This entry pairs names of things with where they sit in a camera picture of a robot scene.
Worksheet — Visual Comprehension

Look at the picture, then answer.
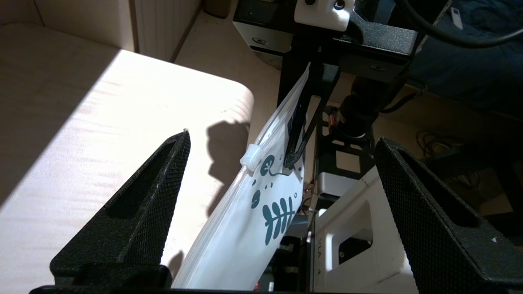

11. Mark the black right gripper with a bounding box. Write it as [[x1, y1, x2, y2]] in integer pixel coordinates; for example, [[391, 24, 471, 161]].
[[233, 0, 419, 169]]

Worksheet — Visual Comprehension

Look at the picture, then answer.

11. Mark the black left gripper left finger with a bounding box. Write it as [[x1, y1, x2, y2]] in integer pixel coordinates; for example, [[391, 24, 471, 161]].
[[49, 130, 192, 287]]

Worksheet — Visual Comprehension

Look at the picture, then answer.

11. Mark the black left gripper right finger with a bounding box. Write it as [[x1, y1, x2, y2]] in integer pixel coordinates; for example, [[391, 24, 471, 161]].
[[374, 137, 523, 292]]

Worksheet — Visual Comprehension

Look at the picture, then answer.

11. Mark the white floral plastic bag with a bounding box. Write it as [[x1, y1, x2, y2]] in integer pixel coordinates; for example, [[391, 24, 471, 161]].
[[172, 61, 312, 291]]

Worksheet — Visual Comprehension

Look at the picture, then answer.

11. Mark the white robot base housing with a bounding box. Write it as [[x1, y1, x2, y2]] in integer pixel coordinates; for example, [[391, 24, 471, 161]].
[[309, 165, 418, 294]]

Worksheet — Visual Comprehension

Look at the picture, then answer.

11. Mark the light wooden desk with shelf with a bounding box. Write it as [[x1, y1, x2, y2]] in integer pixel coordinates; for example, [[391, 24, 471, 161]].
[[0, 0, 255, 294]]

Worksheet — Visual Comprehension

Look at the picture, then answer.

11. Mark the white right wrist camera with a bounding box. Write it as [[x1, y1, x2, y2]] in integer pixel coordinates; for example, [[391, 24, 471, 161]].
[[294, 0, 355, 32]]

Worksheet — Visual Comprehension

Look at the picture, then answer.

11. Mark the smooth black camera cable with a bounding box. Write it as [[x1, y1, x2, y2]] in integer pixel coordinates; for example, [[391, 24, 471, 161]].
[[393, 0, 523, 49]]

